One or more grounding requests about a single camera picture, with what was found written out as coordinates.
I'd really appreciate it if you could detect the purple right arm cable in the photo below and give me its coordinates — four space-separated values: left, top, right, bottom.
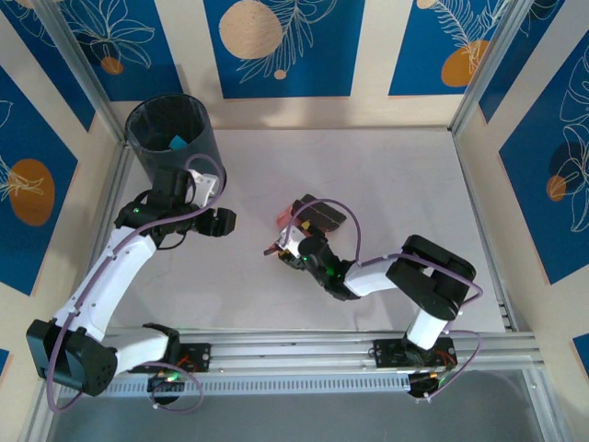
283 198 484 400

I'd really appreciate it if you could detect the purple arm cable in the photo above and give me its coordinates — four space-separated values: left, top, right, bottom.
47 153 227 413
283 198 484 400

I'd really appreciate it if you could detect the grey slotted cable duct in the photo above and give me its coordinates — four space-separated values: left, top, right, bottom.
58 370 411 398

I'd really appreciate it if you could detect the aluminium table side rail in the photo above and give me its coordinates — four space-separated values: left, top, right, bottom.
103 137 135 213
452 128 520 332

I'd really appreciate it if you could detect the pink plastic dustpan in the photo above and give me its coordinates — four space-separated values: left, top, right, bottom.
264 205 312 257

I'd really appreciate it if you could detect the aluminium frame post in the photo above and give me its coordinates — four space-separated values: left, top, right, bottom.
452 0 537 135
32 0 128 145

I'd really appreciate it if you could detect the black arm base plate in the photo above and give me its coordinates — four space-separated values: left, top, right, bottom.
373 337 457 370
127 342 214 375

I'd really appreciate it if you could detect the wide aluminium base rail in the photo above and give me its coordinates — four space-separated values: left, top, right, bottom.
38 327 540 381

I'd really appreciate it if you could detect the black round trash bin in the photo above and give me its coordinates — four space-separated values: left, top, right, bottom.
123 92 225 185

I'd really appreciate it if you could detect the small black controller board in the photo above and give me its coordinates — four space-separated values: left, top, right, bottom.
145 370 186 407
407 370 444 398

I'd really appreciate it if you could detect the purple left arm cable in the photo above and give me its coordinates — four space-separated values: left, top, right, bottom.
47 153 227 413

